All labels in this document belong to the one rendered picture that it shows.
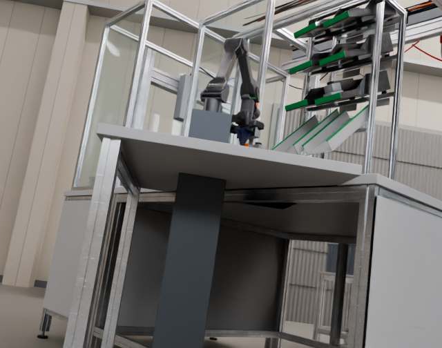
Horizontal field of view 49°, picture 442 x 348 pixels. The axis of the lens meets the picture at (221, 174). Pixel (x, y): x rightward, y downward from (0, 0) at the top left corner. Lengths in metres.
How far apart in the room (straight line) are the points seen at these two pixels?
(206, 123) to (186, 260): 0.46
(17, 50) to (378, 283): 6.13
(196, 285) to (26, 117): 5.28
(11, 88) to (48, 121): 0.78
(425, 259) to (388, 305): 0.26
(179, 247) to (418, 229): 0.76
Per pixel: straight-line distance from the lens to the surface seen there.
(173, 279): 1.59
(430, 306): 1.72
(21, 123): 6.65
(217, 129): 1.66
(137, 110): 3.02
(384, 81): 1.99
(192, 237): 1.59
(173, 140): 1.25
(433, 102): 7.45
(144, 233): 2.63
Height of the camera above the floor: 0.55
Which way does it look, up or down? 11 degrees up
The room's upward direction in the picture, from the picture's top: 8 degrees clockwise
